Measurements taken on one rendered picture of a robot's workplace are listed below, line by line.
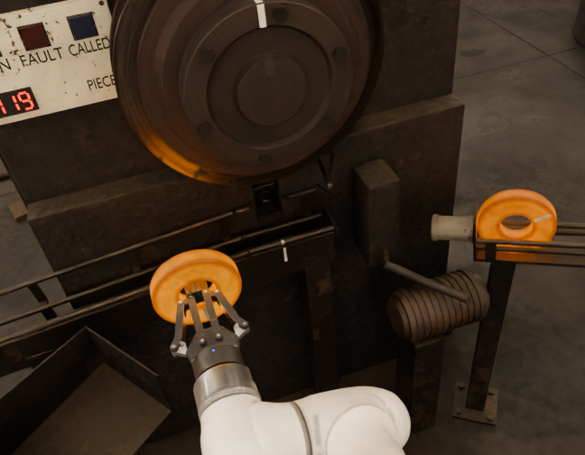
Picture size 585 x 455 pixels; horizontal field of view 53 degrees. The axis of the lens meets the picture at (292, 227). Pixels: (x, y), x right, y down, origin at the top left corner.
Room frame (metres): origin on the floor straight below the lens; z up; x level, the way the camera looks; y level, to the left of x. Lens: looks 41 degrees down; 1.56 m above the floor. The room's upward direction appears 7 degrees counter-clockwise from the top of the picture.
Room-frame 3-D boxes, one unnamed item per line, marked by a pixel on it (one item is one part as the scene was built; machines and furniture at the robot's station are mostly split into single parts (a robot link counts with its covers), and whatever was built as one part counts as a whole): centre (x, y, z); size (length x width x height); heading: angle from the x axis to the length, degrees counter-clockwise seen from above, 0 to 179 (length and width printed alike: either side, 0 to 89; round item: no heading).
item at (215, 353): (0.56, 0.14, 0.84); 0.09 x 0.08 x 0.07; 13
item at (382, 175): (1.02, -0.19, 0.68); 0.11 x 0.08 x 0.24; 13
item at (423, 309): (0.90, -0.32, 0.27); 0.22 x 0.13 x 0.53; 103
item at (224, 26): (0.86, 0.01, 1.11); 0.28 x 0.06 x 0.28; 103
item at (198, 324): (0.62, 0.17, 0.84); 0.11 x 0.01 x 0.04; 15
